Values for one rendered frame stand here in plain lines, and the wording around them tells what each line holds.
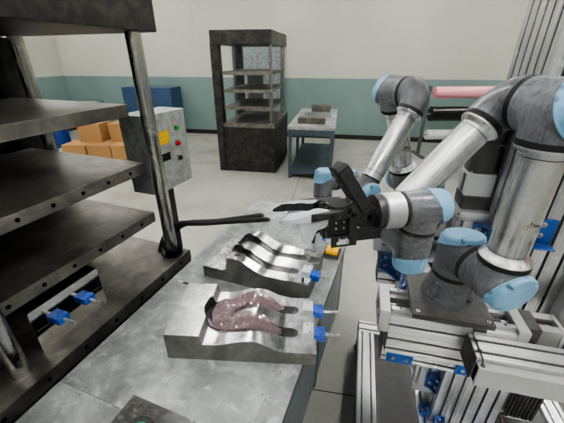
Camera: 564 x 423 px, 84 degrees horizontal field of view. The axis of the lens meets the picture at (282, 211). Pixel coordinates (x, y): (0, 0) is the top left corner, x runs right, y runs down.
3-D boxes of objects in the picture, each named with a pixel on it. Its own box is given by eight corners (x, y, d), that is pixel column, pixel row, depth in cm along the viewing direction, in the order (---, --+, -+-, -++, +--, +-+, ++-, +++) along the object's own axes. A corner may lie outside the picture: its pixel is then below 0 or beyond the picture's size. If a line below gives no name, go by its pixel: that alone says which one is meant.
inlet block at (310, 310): (336, 312, 122) (337, 301, 119) (337, 322, 117) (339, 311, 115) (302, 310, 122) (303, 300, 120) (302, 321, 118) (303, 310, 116)
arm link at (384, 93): (409, 202, 143) (394, 83, 113) (384, 191, 155) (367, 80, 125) (427, 190, 146) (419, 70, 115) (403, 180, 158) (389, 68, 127)
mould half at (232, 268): (322, 267, 153) (324, 243, 147) (307, 302, 131) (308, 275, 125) (231, 247, 169) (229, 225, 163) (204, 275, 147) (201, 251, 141)
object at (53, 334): (107, 301, 133) (96, 268, 126) (44, 352, 111) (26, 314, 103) (27, 275, 149) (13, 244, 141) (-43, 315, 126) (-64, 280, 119)
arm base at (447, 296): (464, 283, 105) (472, 258, 101) (478, 315, 92) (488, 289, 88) (416, 276, 108) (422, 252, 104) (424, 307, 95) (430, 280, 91)
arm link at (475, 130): (494, 61, 75) (350, 211, 84) (537, 61, 65) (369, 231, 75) (514, 95, 80) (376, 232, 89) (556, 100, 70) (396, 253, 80)
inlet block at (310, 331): (339, 334, 112) (341, 323, 110) (341, 346, 108) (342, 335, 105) (302, 332, 113) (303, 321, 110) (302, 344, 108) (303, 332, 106)
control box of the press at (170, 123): (213, 313, 234) (188, 107, 170) (190, 344, 209) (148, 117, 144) (189, 305, 241) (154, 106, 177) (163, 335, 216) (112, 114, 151)
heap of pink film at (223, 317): (284, 302, 122) (284, 286, 119) (281, 339, 106) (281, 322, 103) (218, 300, 124) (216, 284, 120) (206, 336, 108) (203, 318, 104)
